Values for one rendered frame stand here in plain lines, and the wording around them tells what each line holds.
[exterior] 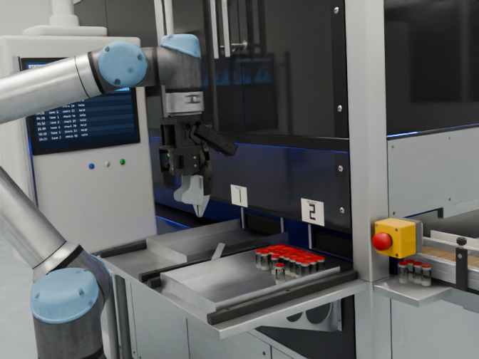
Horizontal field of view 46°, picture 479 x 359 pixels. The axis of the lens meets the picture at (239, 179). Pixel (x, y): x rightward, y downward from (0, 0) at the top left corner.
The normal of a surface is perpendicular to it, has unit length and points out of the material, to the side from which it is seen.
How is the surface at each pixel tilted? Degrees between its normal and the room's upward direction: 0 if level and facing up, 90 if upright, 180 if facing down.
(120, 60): 90
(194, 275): 90
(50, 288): 7
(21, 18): 90
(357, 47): 90
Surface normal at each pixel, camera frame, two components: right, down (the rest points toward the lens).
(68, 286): -0.05, -0.96
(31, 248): 0.00, 0.22
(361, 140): -0.83, 0.14
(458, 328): 0.55, 0.10
